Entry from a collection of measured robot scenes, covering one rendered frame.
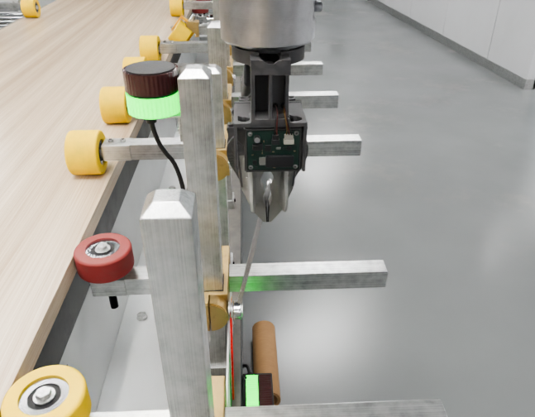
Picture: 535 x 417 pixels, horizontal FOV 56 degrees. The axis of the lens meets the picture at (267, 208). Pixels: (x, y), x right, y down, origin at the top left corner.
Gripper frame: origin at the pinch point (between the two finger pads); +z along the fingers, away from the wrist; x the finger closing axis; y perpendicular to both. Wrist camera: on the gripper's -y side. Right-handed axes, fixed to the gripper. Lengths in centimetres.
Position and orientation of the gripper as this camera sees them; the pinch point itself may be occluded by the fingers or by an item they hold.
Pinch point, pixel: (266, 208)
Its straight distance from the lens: 60.8
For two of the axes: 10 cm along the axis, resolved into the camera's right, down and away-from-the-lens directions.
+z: 0.0, 8.5, 5.2
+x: 10.0, -0.2, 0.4
